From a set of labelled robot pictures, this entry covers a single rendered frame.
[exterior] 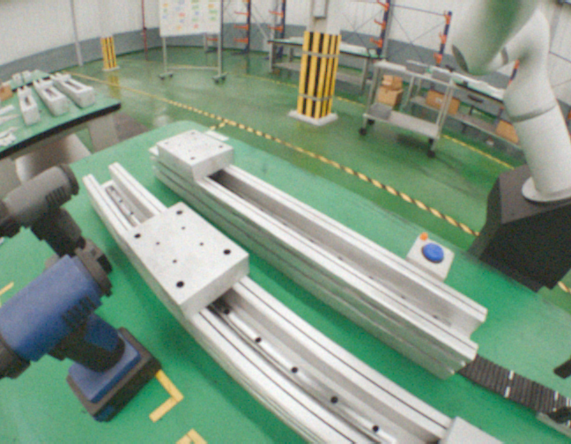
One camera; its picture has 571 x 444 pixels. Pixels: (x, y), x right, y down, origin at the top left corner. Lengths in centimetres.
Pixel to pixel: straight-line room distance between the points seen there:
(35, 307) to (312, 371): 31
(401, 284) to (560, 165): 46
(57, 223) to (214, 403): 36
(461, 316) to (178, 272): 41
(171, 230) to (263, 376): 23
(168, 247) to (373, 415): 34
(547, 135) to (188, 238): 71
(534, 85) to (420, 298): 48
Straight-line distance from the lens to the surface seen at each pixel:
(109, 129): 182
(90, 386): 39
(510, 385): 54
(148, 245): 39
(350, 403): 35
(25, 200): 45
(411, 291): 46
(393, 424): 38
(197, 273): 34
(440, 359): 44
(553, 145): 70
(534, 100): 67
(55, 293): 27
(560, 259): 76
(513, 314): 66
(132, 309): 49
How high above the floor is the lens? 117
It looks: 41 degrees down
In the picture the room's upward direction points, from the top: 5 degrees clockwise
